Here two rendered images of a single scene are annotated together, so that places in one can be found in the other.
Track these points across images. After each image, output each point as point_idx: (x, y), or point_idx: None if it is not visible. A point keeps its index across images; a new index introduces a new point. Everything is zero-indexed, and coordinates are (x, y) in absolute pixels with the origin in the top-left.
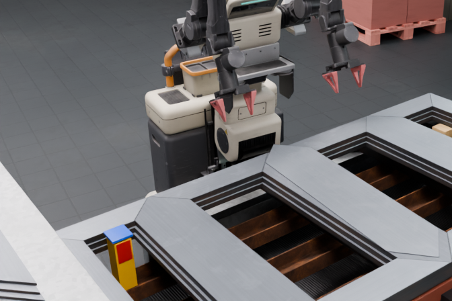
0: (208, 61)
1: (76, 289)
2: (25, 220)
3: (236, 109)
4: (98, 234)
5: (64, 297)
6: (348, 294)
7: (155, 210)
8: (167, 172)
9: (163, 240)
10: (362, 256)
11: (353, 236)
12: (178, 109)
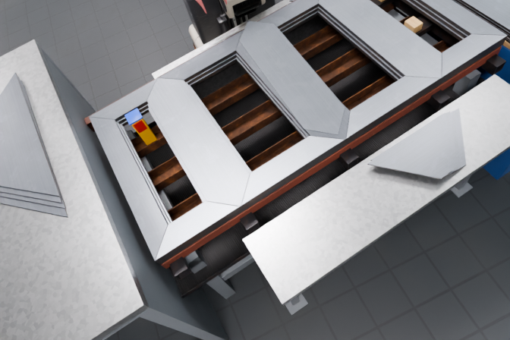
0: None
1: (85, 196)
2: (60, 131)
3: None
4: (124, 114)
5: (77, 203)
6: (271, 168)
7: (160, 91)
8: (193, 20)
9: (162, 119)
10: None
11: (287, 112)
12: None
